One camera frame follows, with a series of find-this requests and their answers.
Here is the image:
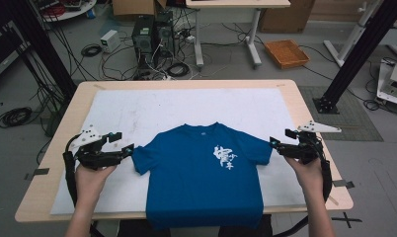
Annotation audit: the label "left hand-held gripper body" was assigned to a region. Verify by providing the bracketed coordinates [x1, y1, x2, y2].
[69, 124, 116, 171]

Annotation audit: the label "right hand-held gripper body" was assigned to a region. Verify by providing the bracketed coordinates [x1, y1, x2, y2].
[294, 120, 342, 166]

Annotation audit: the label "blue t-shirt with white print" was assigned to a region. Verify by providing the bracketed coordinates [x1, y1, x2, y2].
[131, 121, 274, 231]

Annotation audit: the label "person's right hand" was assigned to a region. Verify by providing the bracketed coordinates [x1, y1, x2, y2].
[283, 157, 323, 200]

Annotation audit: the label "person's left hand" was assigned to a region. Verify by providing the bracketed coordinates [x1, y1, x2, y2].
[75, 163, 118, 209]

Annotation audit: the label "grey floor mat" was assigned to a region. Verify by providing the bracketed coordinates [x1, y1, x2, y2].
[298, 86, 384, 142]

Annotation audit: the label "black tape strip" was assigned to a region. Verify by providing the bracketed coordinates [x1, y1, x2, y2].
[24, 167, 50, 181]
[332, 179, 356, 190]

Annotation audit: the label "person's legs in dark trousers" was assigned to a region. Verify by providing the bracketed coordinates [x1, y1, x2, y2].
[117, 214, 274, 237]

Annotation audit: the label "white foam mat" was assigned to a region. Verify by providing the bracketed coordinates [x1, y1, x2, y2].
[49, 87, 308, 215]

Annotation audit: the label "black tape cross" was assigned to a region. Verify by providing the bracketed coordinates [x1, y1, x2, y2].
[331, 211, 363, 229]

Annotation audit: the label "orange tray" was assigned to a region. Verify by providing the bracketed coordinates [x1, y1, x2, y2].
[264, 39, 310, 70]

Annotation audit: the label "white power supply box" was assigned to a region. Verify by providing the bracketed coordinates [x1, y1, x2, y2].
[100, 29, 121, 53]

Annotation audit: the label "large black computer tower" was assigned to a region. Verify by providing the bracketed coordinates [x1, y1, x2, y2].
[131, 15, 156, 69]

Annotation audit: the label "white electronic device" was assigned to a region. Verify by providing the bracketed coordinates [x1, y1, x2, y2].
[376, 58, 397, 109]

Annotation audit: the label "white metal stand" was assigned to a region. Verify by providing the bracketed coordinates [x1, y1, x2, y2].
[323, 0, 385, 68]

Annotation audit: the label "small black computer tower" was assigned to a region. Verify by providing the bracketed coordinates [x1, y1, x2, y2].
[154, 11, 176, 59]

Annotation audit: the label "large cardboard box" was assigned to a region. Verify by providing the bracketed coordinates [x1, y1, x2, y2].
[259, 0, 316, 34]

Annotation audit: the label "small cardboard box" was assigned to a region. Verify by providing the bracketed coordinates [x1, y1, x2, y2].
[112, 0, 168, 18]

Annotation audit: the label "round white table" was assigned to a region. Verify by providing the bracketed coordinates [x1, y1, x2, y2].
[32, 0, 98, 23]

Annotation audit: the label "grey shelf unit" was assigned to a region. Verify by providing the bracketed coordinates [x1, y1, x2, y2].
[0, 21, 32, 83]

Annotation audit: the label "white-legged desk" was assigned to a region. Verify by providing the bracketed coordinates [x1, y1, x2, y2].
[185, 0, 291, 69]

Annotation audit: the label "left gripper black sleeved cable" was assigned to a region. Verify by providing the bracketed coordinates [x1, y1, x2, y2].
[62, 132, 80, 207]

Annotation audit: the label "gripper black sleeved cable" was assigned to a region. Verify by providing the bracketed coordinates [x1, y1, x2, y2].
[274, 141, 334, 237]
[62, 132, 80, 207]

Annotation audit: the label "right gripper black sleeved cable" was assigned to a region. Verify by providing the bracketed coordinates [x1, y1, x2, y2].
[274, 141, 334, 237]

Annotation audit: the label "thick coiled black cable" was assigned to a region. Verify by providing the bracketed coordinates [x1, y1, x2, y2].
[166, 62, 191, 78]

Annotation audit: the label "small coiled black cable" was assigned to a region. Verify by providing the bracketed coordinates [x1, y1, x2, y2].
[80, 43, 103, 58]

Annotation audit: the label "large coiled black cable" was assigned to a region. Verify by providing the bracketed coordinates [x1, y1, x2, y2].
[0, 107, 34, 129]

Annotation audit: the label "black metal frame post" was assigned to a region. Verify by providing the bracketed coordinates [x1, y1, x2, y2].
[313, 0, 397, 115]
[0, 0, 78, 100]

